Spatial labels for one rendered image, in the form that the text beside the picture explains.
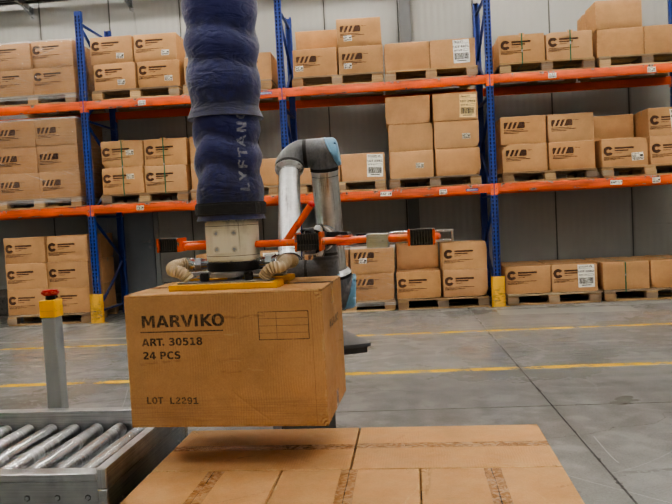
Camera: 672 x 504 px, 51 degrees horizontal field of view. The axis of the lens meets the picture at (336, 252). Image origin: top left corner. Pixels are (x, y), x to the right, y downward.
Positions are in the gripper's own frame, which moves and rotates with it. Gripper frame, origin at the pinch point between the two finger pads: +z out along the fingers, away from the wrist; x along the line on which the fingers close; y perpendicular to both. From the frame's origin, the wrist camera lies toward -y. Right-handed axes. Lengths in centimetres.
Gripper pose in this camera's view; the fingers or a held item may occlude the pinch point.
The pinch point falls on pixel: (318, 241)
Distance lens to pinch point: 220.7
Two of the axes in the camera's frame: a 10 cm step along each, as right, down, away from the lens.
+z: -1.1, 0.6, -9.9
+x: -0.5, -10.0, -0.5
